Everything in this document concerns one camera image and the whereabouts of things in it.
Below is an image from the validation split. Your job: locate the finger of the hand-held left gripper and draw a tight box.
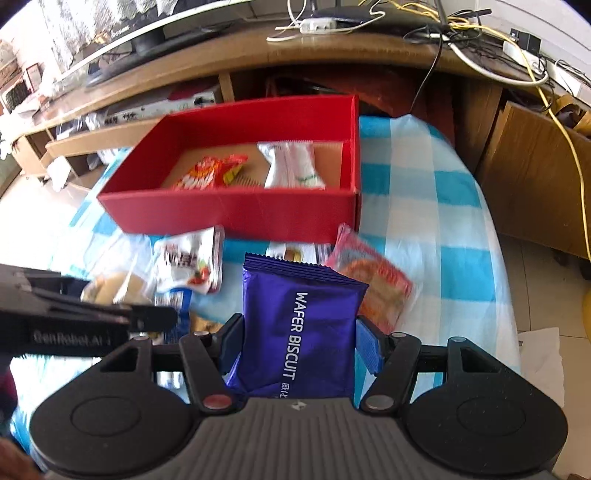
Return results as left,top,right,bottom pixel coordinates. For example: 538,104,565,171
16,270,92,297
99,302,179,333

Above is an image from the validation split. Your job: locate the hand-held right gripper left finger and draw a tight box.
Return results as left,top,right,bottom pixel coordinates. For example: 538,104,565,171
97,314,245,414

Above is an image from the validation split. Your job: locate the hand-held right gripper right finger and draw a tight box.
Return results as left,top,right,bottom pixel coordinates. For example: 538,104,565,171
355,316,502,414

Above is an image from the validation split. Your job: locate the blue snack packet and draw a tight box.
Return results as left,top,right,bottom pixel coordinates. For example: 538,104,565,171
154,287,197,343

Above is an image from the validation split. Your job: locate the clear plastic bread bag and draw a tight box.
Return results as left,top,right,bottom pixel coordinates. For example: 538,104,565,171
81,270,155,305

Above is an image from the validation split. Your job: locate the purple wafer biscuit packet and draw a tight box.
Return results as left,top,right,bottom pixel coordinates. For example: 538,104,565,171
225,253,370,400

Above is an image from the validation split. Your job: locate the pink snack packet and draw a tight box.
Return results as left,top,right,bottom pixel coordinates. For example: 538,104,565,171
325,224,415,335

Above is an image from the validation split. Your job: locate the white and brown snack packet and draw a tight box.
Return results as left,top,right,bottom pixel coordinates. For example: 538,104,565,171
154,226,225,295

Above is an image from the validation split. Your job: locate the white wafer packet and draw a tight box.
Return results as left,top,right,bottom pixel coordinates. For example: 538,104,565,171
257,141,326,190
267,242,334,265

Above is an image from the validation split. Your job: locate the red cardboard box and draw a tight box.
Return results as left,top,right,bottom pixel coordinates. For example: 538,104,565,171
97,95,362,243

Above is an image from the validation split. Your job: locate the orange snack packet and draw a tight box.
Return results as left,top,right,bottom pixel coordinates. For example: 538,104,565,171
173,154,250,191

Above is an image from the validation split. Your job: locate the white plastic bag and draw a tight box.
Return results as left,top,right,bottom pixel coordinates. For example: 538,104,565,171
46,157,77,192

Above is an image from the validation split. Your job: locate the white paper sheet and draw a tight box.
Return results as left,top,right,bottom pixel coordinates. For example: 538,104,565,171
517,328,566,407

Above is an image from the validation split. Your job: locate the silver disc player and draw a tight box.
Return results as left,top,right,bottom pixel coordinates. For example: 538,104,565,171
99,90,222,125

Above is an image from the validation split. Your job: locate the wooden cabinet door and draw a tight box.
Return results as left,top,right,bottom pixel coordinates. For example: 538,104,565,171
475,100,591,259

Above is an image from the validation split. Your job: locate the white lace cloth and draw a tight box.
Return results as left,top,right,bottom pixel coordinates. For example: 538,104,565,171
41,0,153,65

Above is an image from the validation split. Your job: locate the black television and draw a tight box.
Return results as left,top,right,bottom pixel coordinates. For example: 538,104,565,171
46,0,259,88

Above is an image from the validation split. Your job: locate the wooden television stand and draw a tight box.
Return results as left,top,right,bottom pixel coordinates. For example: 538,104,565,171
0,18,591,261

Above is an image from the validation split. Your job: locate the white power adapter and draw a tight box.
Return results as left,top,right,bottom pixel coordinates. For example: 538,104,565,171
300,16,337,34

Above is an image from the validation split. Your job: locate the black router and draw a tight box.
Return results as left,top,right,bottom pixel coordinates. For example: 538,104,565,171
314,4,462,28

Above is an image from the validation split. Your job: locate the white power strip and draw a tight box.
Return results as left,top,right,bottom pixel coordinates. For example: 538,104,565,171
502,39,578,88

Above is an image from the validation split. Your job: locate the black plug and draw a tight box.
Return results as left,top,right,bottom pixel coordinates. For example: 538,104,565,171
510,28,541,54

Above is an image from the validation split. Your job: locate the black cable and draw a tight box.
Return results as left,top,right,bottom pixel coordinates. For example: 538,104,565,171
409,28,444,116

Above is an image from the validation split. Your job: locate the yellow cable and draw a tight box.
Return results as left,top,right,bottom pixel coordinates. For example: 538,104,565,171
360,0,591,259

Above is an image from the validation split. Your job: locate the thick white cable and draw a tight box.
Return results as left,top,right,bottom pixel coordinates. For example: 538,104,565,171
450,44,550,86

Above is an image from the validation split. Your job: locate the thin white cable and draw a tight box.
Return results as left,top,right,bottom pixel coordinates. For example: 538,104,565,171
267,0,386,43

